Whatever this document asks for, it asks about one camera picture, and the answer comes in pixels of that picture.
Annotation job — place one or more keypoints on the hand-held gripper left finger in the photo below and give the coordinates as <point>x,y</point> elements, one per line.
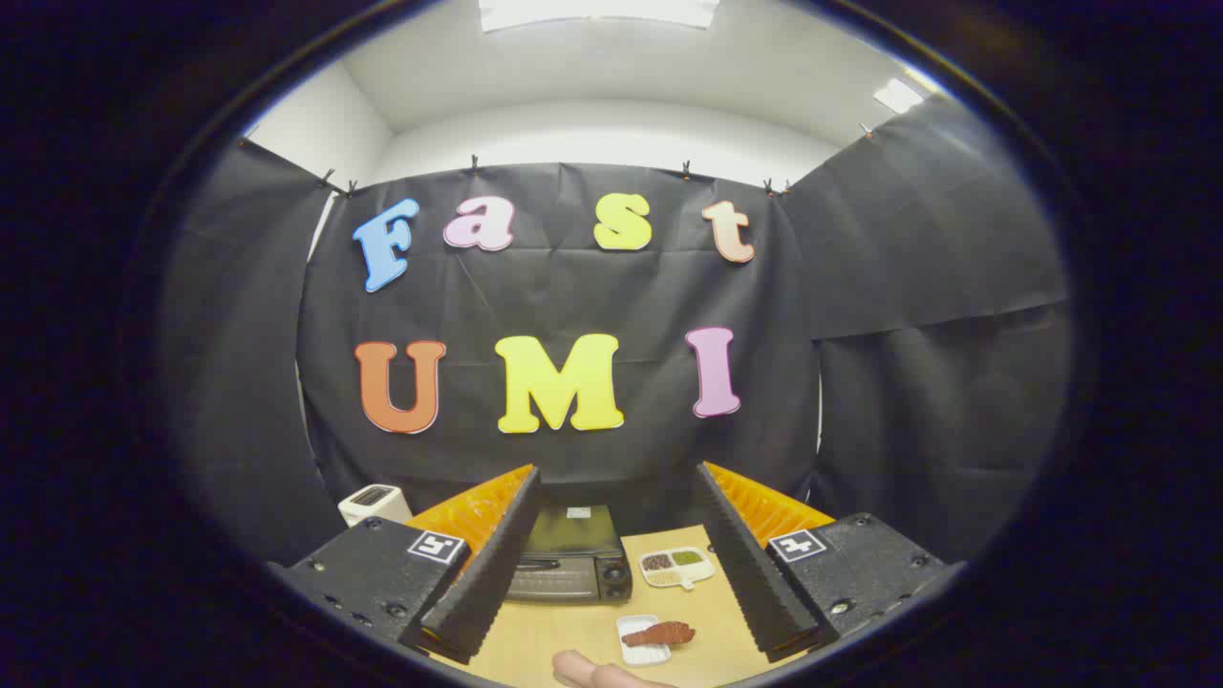
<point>497,564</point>

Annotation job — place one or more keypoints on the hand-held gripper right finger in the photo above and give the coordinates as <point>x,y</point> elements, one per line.
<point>745,564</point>

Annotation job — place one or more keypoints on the black toaster oven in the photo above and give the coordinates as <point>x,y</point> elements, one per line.
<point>573,537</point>

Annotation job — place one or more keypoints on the raw red steak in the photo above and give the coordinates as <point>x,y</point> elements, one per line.
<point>661,634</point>

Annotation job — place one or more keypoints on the white pop-up toaster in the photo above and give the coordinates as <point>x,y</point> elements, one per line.
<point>373,503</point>

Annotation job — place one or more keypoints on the white divided dish with beans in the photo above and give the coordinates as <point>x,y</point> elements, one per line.
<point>695,574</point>

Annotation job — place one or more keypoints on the small white rectangular tray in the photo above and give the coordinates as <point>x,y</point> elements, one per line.
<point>642,655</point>

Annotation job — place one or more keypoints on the small ceiling light panel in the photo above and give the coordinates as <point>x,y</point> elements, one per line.
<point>898,95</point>

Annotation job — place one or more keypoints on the large ceiling light panel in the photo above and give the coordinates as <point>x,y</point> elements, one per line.
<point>597,11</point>

